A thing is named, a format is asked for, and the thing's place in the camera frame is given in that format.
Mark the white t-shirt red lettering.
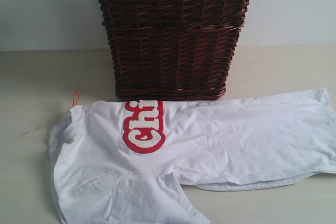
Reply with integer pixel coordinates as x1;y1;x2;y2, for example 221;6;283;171
49;88;335;223

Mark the dark brown wicker basket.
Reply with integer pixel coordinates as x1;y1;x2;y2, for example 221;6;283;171
99;0;249;101

